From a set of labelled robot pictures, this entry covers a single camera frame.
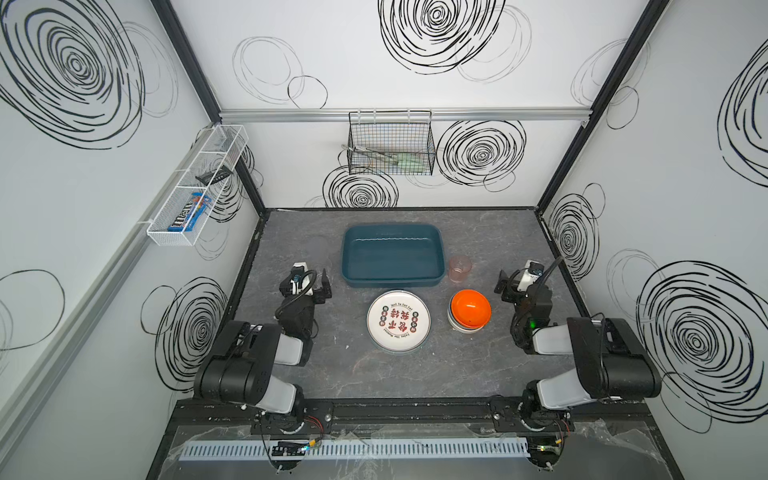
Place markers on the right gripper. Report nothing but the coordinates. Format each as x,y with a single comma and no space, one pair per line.
527,291

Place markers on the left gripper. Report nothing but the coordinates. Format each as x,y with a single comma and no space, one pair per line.
306,289

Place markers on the white plate red characters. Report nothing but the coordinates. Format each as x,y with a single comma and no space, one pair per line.
398,321

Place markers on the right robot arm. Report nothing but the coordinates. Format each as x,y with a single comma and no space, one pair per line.
610,362

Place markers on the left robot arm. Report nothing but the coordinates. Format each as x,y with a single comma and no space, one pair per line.
239,367

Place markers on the teal plastic bin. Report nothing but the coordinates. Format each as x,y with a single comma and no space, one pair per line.
393,255

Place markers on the orange bowl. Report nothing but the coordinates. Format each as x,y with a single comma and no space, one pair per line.
469,305

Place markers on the pink transparent cup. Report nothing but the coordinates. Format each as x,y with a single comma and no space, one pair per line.
459,268

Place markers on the blue candy packet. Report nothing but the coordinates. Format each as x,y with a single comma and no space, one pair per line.
195,206

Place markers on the black remote control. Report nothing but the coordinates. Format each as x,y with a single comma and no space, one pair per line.
214,176

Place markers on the metal tongs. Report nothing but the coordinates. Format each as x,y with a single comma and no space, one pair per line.
372,154

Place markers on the green item in basket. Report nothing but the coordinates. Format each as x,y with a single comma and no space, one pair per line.
413,163

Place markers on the white wire shelf basket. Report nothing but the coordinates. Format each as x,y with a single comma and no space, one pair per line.
217,145

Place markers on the black mounting rail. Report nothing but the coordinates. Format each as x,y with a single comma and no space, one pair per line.
326,416

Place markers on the black wire basket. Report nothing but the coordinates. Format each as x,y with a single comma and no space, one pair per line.
390,132

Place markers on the white slotted cable duct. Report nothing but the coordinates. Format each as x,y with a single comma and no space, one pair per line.
356,449

